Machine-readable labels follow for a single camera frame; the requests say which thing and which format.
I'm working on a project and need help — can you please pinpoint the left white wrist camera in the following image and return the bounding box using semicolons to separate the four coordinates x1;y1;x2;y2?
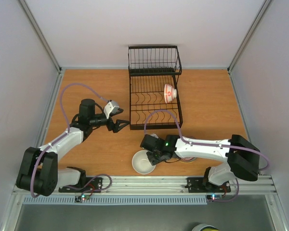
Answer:
103;100;119;119

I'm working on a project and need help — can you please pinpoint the black wire dish rack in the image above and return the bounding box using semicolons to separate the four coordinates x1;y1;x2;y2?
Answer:
128;45;183;130

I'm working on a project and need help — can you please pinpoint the small circuit board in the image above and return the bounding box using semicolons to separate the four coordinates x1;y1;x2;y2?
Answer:
207;194;223;202
74;195;90;203

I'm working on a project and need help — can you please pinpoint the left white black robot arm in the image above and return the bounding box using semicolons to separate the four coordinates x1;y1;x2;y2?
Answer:
16;99;130;198

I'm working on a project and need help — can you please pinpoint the grey slotted cable duct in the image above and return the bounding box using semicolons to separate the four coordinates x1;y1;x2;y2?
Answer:
23;195;207;205

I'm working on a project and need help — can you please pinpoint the aluminium frame rail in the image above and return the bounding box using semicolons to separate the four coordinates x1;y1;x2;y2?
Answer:
12;175;277;195

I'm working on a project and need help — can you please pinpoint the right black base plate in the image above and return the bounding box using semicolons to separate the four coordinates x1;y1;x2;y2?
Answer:
185;177;231;193

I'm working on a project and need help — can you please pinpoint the left small circuit board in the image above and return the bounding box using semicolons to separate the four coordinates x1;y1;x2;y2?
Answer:
74;195;90;203

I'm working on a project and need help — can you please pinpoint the orange floral patterned bowl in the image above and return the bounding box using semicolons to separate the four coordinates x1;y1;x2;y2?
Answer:
164;84;178;103

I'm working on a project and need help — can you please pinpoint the right small circuit board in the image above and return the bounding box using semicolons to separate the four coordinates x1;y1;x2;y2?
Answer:
207;194;223;202

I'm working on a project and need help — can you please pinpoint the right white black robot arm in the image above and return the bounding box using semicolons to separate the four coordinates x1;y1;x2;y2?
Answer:
140;135;260;192

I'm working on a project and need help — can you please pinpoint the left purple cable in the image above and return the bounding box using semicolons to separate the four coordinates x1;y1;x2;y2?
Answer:
30;82;113;198

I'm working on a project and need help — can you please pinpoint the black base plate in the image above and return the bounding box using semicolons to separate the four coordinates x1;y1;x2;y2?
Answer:
185;177;231;193
58;177;103;193

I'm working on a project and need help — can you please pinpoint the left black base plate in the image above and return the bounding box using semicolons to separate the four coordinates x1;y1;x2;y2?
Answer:
58;177;103;193

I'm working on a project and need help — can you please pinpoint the purple cable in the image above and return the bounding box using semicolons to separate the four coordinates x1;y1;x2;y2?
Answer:
30;82;113;198
143;109;272;203

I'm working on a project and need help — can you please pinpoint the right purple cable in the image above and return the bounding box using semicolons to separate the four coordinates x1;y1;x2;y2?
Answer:
143;109;272;203

